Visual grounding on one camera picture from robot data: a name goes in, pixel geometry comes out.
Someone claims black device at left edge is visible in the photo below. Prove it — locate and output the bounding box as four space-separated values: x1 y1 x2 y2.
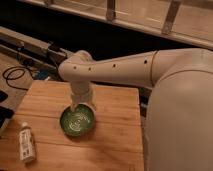
0 90 14 130

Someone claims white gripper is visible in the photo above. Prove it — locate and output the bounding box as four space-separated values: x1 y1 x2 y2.
70 81 96 112

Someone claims metal floor rail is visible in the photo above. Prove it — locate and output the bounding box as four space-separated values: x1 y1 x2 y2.
0 26 72 70

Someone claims green ceramic bowl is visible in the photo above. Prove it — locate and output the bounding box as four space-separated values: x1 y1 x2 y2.
60 104 95 137

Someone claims black coiled cable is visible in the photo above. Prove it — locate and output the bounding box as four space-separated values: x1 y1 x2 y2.
2 65 34 91

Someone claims small white labelled bottle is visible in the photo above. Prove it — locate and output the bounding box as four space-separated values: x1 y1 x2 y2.
19 122 36 163

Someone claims blue object on floor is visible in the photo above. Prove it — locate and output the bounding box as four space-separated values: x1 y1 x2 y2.
34 71 49 80

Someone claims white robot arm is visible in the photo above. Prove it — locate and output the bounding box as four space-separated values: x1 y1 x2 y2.
59 48 213 171

